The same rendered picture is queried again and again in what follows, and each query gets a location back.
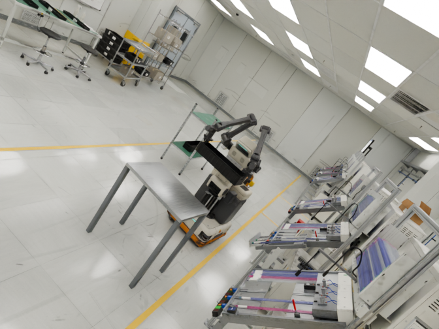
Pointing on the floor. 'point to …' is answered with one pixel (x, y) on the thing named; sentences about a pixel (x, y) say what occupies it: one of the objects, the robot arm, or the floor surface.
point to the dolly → (104, 48)
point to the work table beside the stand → (141, 170)
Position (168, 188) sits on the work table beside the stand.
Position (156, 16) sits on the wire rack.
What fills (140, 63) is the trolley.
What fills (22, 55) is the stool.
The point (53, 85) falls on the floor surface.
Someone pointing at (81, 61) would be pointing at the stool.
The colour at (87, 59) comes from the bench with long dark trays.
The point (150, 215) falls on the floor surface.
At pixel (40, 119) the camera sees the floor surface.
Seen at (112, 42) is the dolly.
